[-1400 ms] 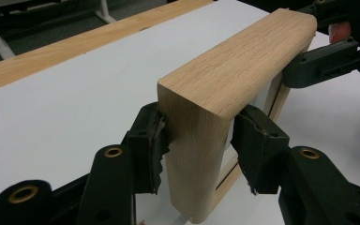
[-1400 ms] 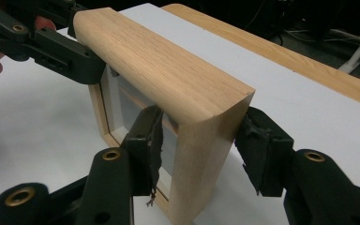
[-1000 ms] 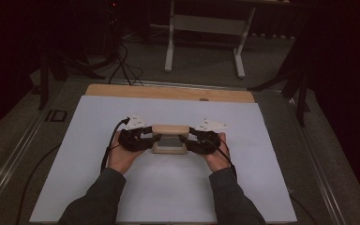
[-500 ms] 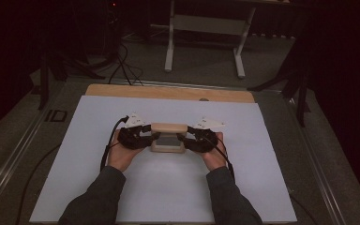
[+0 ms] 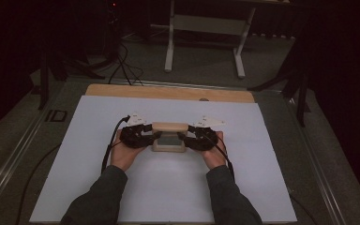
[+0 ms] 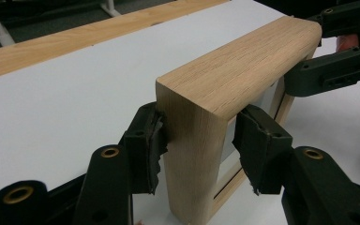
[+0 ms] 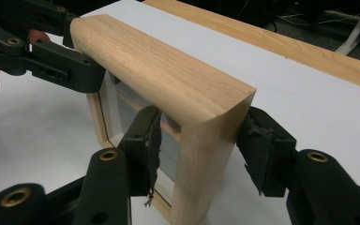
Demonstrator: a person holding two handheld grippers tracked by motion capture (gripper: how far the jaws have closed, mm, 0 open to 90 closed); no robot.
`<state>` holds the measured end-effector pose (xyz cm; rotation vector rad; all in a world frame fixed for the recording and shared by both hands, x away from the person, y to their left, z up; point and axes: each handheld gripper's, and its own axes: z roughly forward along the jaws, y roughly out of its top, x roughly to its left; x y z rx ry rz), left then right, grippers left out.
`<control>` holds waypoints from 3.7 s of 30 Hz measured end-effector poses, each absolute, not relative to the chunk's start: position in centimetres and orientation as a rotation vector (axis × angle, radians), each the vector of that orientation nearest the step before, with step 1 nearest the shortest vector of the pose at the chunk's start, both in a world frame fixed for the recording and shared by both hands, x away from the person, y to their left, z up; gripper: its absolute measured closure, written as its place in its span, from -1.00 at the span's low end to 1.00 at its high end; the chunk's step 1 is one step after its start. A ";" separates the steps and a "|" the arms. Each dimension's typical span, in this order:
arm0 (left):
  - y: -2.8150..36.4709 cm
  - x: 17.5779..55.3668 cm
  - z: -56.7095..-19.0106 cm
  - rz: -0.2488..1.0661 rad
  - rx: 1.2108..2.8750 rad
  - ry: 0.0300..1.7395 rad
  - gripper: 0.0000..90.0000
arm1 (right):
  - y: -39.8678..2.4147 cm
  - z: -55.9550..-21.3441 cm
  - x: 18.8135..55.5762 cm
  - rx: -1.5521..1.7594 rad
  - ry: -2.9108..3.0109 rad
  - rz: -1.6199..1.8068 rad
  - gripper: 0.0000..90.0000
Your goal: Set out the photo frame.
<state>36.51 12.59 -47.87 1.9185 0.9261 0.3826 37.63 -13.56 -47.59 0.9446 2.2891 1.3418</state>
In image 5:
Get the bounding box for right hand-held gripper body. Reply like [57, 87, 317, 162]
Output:
[186, 114, 227, 152]

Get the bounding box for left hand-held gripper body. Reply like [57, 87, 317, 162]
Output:
[118, 112, 155, 150]

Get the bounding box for wooden photo frame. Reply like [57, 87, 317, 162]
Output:
[151, 121, 189, 154]

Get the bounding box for person's right hand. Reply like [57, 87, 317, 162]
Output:
[200, 130, 228, 171]

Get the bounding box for person's left hand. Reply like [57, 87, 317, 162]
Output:
[110, 128, 148, 173]

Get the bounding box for black floor plate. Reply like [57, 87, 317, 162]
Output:
[44, 109, 68, 124]

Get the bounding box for black tripod stand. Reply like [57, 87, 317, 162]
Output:
[247, 46, 312, 128]
[37, 51, 106, 111]

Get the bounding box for white metal stand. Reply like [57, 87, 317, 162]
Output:
[164, 0, 258, 80]

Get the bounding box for equipment stand with red light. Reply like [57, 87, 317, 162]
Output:
[104, 0, 121, 62]

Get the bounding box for left hand-held gripper cable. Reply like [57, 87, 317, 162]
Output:
[100, 114, 132, 175]

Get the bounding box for hand-held gripper cable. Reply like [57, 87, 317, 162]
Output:
[200, 130, 236, 182]
[100, 114, 132, 175]

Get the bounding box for right hand-held gripper cable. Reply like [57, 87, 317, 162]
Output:
[200, 130, 236, 182]

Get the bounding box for black floor cables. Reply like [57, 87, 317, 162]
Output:
[107, 42, 145, 87]

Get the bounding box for black floor cable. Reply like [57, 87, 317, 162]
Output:
[13, 142, 63, 225]

